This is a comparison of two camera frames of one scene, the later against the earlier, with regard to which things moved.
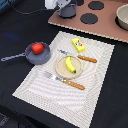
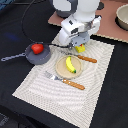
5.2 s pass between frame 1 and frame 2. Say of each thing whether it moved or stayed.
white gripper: moved
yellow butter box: stayed
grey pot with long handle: stayed
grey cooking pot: stayed
